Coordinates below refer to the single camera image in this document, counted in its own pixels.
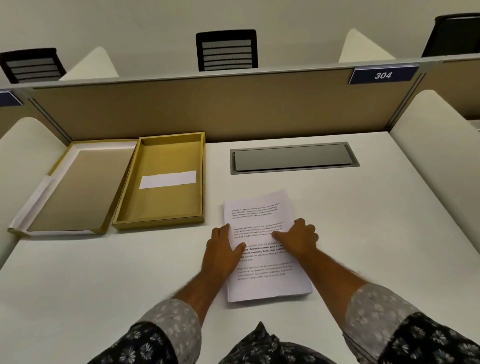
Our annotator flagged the person's right hand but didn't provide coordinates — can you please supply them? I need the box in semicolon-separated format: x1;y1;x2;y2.
271;218;320;262

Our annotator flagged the person's left hand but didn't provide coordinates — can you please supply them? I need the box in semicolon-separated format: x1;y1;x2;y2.
202;224;247;280

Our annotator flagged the stack of printed white paper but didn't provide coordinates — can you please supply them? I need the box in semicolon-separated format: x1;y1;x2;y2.
223;189;314;304

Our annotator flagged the person's left forearm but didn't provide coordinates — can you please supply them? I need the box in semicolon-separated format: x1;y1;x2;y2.
170;268;231;328

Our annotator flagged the person's right forearm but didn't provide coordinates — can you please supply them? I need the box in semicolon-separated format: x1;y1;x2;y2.
294;247;370;332

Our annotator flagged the gold cardboard box base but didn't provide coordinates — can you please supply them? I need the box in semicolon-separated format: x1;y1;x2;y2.
112;132;206;230

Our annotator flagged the white paper slip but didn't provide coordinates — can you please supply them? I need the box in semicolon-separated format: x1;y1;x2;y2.
139;170;197;190

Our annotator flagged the beige desk partition panel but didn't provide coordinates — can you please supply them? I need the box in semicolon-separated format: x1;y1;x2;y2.
0;52;480;145

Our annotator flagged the dark floral shirt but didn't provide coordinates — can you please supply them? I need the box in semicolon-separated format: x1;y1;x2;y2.
88;283;480;364

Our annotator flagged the gold cardboard box lid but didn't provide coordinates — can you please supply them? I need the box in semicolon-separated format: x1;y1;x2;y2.
8;139;139;237

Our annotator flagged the white desk side divider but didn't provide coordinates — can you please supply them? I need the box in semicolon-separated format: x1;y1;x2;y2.
338;28;396;64
59;46;120;81
0;117;68;267
389;90;480;254

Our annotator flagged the blue number sign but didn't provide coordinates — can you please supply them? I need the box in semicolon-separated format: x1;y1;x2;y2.
0;91;24;107
348;65;420;85

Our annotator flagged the black slatted office chair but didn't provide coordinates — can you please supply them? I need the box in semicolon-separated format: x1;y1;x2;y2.
0;47;67;84
195;29;259;72

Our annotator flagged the grey desk cable cover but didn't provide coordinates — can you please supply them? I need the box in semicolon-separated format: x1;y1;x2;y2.
230;142;361;175

